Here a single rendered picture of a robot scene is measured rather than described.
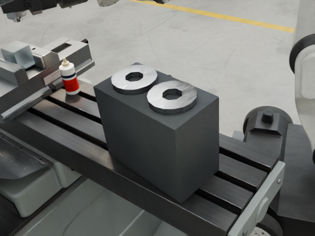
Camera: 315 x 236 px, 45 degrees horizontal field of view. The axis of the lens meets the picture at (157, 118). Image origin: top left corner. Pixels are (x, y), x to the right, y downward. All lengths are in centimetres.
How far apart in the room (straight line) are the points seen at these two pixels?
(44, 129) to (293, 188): 80
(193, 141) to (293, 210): 65
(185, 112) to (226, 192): 20
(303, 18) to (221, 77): 189
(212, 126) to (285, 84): 216
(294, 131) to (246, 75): 144
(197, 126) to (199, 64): 241
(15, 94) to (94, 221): 48
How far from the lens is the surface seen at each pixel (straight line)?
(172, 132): 63
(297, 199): 130
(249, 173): 81
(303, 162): 142
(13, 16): 101
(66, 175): 106
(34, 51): 114
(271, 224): 122
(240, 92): 274
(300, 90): 109
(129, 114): 71
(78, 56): 119
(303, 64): 105
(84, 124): 98
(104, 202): 129
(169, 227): 167
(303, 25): 105
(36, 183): 104
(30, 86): 110
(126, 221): 145
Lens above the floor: 154
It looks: 38 degrees down
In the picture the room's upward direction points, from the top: 7 degrees counter-clockwise
